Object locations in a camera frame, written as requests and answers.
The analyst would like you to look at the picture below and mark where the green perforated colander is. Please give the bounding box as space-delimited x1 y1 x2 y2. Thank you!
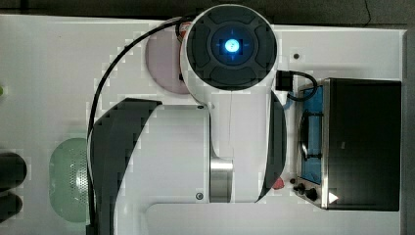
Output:
49 138 88 222

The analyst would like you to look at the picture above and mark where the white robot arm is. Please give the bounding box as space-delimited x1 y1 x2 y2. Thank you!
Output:
86 4 287 235

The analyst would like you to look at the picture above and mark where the pink red fruit toy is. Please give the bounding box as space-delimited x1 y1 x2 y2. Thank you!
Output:
272 177 285 190

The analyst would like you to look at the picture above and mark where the black toaster oven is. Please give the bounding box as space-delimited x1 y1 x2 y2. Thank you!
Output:
294 78 401 212

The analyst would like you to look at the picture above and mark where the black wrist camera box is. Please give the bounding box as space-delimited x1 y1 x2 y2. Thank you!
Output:
275 70 294 91

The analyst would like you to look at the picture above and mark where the red ketchup bottle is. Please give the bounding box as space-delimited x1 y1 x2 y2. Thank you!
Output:
175 22 191 42

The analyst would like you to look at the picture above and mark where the black pot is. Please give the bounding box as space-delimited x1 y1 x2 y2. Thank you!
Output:
0 153 27 222

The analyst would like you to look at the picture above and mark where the purple round plate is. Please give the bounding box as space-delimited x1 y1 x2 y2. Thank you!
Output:
145 26 189 95

